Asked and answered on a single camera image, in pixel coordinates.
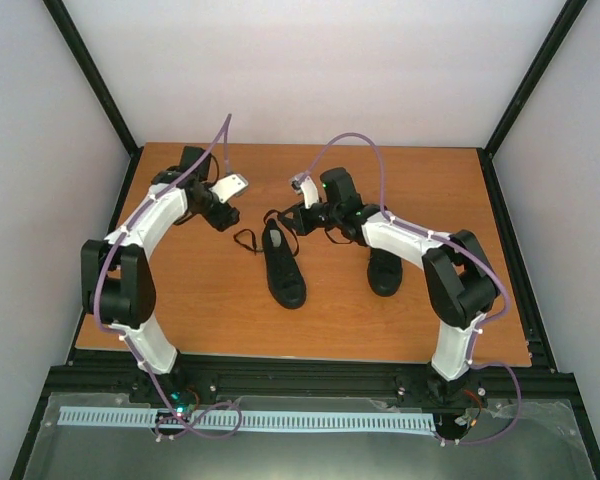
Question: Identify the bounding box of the black sneaker one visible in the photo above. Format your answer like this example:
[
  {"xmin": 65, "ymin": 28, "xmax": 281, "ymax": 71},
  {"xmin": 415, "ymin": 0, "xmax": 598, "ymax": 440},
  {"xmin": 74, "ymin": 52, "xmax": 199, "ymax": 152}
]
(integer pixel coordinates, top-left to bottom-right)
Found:
[{"xmin": 233, "ymin": 209, "xmax": 307, "ymax": 310}]

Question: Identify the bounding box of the black sneaker with laces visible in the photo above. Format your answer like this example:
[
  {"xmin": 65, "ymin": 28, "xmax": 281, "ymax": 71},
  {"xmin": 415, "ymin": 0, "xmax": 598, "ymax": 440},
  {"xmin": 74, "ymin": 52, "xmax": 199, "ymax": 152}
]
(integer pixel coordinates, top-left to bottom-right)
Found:
[{"xmin": 367, "ymin": 248, "xmax": 403, "ymax": 297}]

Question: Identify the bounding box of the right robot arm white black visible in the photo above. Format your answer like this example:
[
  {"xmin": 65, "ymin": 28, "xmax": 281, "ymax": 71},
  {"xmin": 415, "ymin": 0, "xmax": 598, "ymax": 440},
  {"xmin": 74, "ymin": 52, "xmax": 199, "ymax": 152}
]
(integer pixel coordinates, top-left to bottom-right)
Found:
[{"xmin": 282, "ymin": 167, "xmax": 508, "ymax": 405}]

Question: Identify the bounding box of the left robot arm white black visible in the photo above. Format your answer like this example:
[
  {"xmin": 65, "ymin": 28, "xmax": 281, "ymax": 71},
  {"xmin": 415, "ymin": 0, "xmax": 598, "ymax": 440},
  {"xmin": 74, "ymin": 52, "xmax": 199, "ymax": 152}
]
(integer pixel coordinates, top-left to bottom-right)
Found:
[{"xmin": 80, "ymin": 146, "xmax": 248, "ymax": 403}]

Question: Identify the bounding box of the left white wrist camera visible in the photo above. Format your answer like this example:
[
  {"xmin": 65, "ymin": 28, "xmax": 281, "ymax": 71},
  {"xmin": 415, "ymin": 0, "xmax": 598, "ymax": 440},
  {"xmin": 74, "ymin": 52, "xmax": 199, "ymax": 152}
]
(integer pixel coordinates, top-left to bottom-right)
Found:
[{"xmin": 211, "ymin": 173, "xmax": 249, "ymax": 204}]

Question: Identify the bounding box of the white slotted cable duct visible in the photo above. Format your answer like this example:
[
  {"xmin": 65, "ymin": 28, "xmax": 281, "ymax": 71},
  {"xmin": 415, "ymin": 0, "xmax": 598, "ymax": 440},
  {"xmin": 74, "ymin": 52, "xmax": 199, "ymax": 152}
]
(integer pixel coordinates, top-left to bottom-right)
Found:
[{"xmin": 57, "ymin": 406, "xmax": 436, "ymax": 435}]

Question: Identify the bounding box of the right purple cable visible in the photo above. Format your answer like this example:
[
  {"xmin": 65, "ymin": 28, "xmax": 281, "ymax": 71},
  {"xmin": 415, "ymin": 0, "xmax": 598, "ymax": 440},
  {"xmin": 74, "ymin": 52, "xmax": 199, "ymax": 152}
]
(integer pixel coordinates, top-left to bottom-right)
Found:
[{"xmin": 292, "ymin": 131, "xmax": 523, "ymax": 447}]

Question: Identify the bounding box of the left black corner post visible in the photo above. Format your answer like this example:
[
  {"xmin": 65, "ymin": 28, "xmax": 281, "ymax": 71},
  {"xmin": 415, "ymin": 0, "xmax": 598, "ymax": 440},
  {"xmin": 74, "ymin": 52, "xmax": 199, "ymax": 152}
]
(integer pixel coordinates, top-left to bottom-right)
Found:
[{"xmin": 43, "ymin": 0, "xmax": 140, "ymax": 157}]

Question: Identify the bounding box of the black corner post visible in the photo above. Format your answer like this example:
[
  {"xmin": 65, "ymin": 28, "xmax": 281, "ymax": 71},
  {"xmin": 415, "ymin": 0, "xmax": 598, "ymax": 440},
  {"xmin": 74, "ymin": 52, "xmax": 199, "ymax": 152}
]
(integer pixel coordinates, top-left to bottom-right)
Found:
[
  {"xmin": 482, "ymin": 0, "xmax": 589, "ymax": 156},
  {"xmin": 43, "ymin": 0, "xmax": 140, "ymax": 157}
]

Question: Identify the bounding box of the grey metal base plate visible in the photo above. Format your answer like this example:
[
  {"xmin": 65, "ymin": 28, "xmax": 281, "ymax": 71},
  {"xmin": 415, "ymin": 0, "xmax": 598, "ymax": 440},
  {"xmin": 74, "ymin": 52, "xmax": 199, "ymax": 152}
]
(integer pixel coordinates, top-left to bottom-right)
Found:
[{"xmin": 24, "ymin": 394, "xmax": 595, "ymax": 479}]

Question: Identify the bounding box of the right black corner post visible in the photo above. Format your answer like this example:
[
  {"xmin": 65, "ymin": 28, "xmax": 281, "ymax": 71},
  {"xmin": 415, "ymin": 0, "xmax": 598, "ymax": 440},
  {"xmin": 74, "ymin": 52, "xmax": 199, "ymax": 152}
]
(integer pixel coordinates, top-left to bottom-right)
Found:
[{"xmin": 482, "ymin": 0, "xmax": 589, "ymax": 156}]

